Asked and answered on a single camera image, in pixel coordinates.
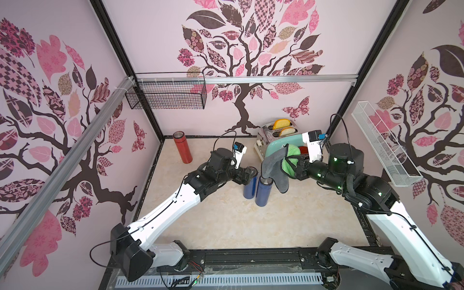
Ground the green and grey cloth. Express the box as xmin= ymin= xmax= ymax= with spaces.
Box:
xmin=261 ymin=144 xmax=301 ymax=193

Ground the white slotted cable duct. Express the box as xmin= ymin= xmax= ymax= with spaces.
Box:
xmin=114 ymin=273 xmax=323 ymax=290

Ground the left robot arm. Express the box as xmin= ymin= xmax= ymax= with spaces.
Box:
xmin=110 ymin=142 xmax=257 ymax=282

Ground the aluminium rail back wall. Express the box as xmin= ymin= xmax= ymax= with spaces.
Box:
xmin=137 ymin=74 xmax=358 ymax=85

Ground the aluminium rail wall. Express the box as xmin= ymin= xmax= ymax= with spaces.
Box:
xmin=137 ymin=74 xmax=358 ymax=85
xmin=1 ymin=76 xmax=135 ymax=274

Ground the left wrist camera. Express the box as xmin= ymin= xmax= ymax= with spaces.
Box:
xmin=233 ymin=142 xmax=247 ymax=169

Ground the mint green toaster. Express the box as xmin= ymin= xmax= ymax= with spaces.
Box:
xmin=254 ymin=120 xmax=306 ymax=161

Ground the black wire basket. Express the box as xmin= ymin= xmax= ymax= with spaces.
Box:
xmin=125 ymin=71 xmax=207 ymax=109

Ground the white wire basket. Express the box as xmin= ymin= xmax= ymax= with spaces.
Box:
xmin=352 ymin=101 xmax=424 ymax=187

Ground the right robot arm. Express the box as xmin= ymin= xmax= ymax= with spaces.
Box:
xmin=282 ymin=143 xmax=464 ymax=290

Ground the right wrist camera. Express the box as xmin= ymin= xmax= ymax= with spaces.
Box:
xmin=302 ymin=130 xmax=327 ymax=163

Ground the red thermos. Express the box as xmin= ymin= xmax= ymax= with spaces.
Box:
xmin=172 ymin=131 xmax=193 ymax=164

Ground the dark blue thermos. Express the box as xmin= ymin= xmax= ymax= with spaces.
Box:
xmin=255 ymin=177 xmax=274 ymax=207

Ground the pale bread slice front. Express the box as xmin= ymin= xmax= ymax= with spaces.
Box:
xmin=279 ymin=127 xmax=297 ymax=137

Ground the yellow bread slice back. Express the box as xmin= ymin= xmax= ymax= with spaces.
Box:
xmin=272 ymin=118 xmax=292 ymax=130

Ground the red cup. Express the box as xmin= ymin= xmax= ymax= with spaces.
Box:
xmin=298 ymin=146 xmax=309 ymax=155

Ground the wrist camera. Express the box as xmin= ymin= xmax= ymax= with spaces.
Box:
xmin=233 ymin=142 xmax=247 ymax=169
xmin=302 ymin=130 xmax=327 ymax=163

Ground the aluminium rail left wall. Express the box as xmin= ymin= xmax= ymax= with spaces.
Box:
xmin=1 ymin=76 xmax=135 ymax=274

